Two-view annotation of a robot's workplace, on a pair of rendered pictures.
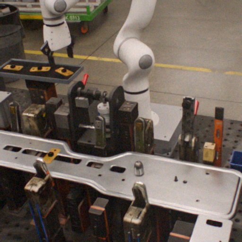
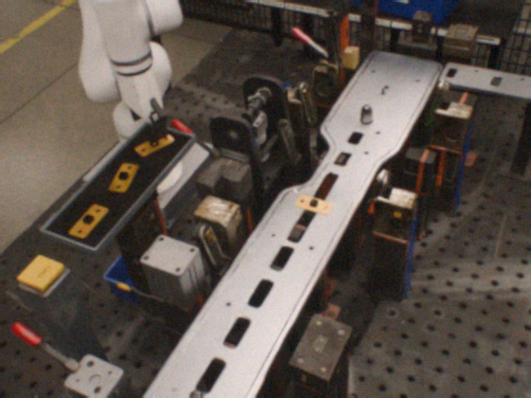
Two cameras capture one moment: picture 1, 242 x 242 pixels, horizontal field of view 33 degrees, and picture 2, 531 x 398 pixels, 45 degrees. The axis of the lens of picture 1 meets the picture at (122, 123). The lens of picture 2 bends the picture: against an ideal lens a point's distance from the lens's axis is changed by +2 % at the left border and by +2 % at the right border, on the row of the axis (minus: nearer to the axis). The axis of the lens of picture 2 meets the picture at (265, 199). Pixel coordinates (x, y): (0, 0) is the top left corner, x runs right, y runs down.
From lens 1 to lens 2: 1.78 m
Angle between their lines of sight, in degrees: 64
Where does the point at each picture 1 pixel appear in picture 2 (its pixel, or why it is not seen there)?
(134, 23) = not seen: hidden behind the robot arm
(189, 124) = (334, 44)
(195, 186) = (394, 81)
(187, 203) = (423, 87)
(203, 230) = (463, 80)
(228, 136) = (192, 111)
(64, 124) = (248, 184)
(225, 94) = not seen: outside the picture
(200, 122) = not seen: hidden behind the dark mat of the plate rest
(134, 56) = (162, 61)
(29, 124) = (235, 228)
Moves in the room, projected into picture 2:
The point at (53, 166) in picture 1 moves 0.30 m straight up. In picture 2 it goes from (339, 200) to (340, 95)
